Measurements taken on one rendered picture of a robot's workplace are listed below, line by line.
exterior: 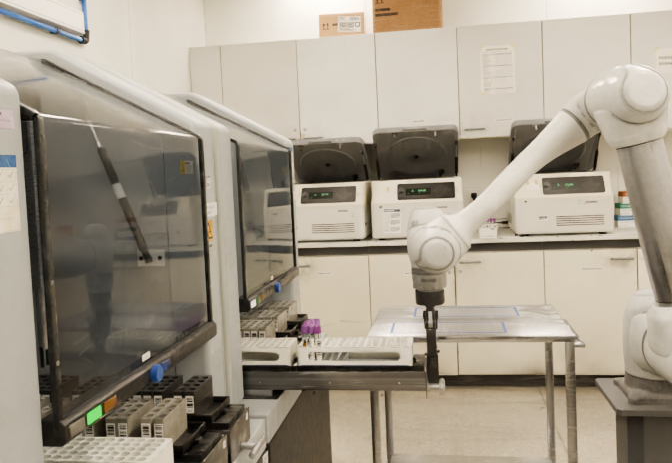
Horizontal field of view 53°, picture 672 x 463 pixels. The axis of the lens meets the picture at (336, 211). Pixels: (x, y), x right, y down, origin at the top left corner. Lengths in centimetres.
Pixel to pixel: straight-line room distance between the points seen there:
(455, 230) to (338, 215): 257
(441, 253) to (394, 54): 298
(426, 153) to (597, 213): 110
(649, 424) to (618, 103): 82
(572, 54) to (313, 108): 163
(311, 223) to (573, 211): 154
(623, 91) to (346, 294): 283
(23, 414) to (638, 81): 129
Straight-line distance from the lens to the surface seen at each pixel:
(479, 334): 205
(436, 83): 435
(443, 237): 151
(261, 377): 181
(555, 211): 409
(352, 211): 406
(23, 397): 96
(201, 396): 148
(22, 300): 94
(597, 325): 421
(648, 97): 158
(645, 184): 164
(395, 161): 443
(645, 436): 193
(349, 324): 417
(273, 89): 448
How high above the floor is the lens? 130
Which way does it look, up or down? 3 degrees down
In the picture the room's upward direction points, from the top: 3 degrees counter-clockwise
